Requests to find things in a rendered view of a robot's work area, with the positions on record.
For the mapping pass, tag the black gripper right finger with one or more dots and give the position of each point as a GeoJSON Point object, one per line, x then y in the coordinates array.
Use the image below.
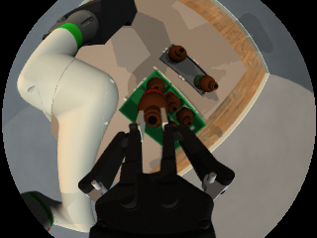
{"type": "Point", "coordinates": [215, 176]}

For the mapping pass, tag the brown bottle with green label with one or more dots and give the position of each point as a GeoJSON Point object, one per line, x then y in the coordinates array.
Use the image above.
{"type": "Point", "coordinates": [205, 82]}

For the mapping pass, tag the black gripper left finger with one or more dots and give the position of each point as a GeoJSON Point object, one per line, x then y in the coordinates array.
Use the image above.
{"type": "Point", "coordinates": [99, 180]}

